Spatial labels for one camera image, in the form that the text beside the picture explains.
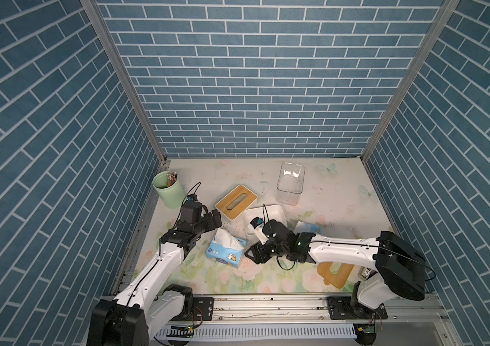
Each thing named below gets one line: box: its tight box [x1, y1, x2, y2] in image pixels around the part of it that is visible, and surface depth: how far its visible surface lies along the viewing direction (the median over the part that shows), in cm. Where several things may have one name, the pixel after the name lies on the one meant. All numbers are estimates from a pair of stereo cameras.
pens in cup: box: [166, 170, 178, 188], surface depth 91 cm
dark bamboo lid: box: [317, 261, 355, 290], surface depth 83 cm
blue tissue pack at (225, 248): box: [205, 227, 248, 269], surface depth 83 cm
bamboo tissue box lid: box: [215, 184, 258, 220], surface depth 98 cm
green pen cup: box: [152, 170, 186, 210], surface depth 93 cm
